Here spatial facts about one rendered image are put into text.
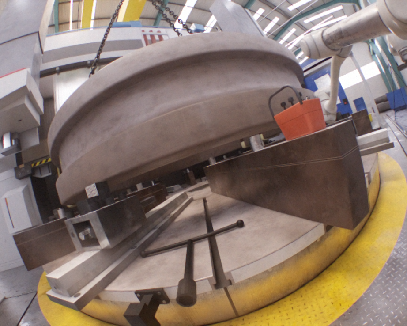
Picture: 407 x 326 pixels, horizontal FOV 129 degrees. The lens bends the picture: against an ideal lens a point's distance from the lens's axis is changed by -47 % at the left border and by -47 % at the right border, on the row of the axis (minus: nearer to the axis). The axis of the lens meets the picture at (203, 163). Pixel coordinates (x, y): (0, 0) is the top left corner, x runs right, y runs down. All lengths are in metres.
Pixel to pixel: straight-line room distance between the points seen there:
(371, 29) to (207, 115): 1.01
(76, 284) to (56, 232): 1.22
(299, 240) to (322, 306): 0.33
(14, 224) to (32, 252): 2.00
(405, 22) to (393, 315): 0.84
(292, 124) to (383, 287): 0.82
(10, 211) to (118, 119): 3.16
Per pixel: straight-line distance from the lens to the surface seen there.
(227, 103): 1.25
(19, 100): 2.81
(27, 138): 3.42
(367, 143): 1.87
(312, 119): 0.73
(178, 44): 1.48
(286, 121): 0.78
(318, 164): 0.71
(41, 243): 2.11
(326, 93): 1.44
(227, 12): 6.84
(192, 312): 0.90
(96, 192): 1.21
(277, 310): 0.91
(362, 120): 3.10
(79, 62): 5.04
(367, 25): 0.67
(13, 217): 4.07
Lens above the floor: 0.71
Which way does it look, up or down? 1 degrees up
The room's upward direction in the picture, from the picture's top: 20 degrees counter-clockwise
